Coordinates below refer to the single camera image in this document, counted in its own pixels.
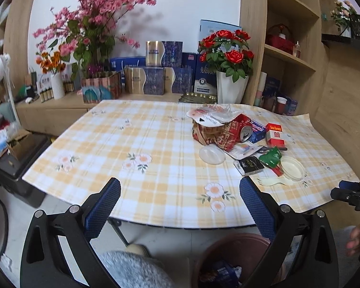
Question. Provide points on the black plastic spoon in wrapper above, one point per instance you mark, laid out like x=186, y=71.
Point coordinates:
x=265, y=149

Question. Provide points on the blue ice cream box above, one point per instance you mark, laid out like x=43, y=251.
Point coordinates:
x=258, y=132

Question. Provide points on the white round plastic lid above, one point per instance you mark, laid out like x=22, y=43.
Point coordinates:
x=292, y=168

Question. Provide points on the black sachet packet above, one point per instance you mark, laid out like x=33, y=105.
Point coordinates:
x=248, y=166

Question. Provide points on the blue gold gift box left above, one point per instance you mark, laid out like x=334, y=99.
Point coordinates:
x=144, y=80

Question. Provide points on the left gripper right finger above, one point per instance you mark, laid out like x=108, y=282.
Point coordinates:
x=315, y=263

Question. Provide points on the red and white cigarette pack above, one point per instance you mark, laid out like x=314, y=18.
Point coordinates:
x=274, y=135

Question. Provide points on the stack of pastel paper cups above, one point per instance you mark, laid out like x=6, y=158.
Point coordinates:
x=261, y=86

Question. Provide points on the crumpled clear plastic cup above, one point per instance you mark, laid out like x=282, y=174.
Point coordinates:
x=217, y=110

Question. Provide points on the crushed red soda can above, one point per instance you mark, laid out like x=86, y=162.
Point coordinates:
x=244, y=128

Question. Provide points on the low wooden cabinet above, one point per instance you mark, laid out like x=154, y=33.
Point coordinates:
x=57, y=112

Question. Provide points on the white faceted vase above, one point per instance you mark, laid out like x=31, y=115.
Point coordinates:
x=228, y=91

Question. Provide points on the white desk fan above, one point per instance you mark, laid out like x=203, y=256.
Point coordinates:
x=4, y=77

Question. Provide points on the yellow plaid floral tablecloth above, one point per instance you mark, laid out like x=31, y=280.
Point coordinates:
x=149, y=148

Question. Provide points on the dark red trash bin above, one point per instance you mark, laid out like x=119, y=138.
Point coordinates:
x=229, y=262

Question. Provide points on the person's right hand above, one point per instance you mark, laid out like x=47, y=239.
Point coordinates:
x=353, y=244

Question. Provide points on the red lighter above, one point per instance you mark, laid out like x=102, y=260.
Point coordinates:
x=277, y=170

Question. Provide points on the white candle packaging card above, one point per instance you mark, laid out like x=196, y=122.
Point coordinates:
x=241, y=151

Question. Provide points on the white plastic face mask package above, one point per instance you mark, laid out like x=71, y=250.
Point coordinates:
x=201, y=117

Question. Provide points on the blue gold gift box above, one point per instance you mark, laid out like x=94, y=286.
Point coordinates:
x=163, y=53
x=178, y=80
x=144, y=80

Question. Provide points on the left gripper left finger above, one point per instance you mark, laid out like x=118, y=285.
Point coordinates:
x=43, y=263

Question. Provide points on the clear round plastic lid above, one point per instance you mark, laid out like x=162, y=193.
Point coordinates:
x=211, y=154

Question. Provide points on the red basket on shelf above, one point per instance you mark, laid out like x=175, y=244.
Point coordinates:
x=281, y=37

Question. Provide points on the wooden shelf unit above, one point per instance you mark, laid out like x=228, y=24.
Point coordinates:
x=302, y=73

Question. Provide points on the blue gold gift box right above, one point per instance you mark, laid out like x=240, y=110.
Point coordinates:
x=178, y=80

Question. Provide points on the red roses bouquet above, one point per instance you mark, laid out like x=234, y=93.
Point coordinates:
x=227, y=52

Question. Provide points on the blue white milk carton box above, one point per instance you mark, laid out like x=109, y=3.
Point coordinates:
x=205, y=80

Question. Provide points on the blue gold gift box top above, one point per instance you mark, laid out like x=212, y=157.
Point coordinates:
x=163, y=53

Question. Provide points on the green crumpled wrapper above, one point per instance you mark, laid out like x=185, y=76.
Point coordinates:
x=271, y=158

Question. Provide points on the patterned flower planter box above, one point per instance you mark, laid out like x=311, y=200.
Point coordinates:
x=102, y=86

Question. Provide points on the orange flowers in white vase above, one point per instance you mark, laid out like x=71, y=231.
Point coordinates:
x=52, y=62

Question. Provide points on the red paper cup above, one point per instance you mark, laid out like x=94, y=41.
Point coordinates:
x=281, y=103

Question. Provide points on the white plastic fork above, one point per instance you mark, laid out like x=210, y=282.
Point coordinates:
x=275, y=181

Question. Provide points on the gold embossed tray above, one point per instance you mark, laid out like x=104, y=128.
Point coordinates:
x=191, y=97

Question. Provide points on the pink blossom flower arrangement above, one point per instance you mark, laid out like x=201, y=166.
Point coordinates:
x=87, y=34

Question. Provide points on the grey fuzzy sleeve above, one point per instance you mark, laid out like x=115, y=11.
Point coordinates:
x=133, y=270

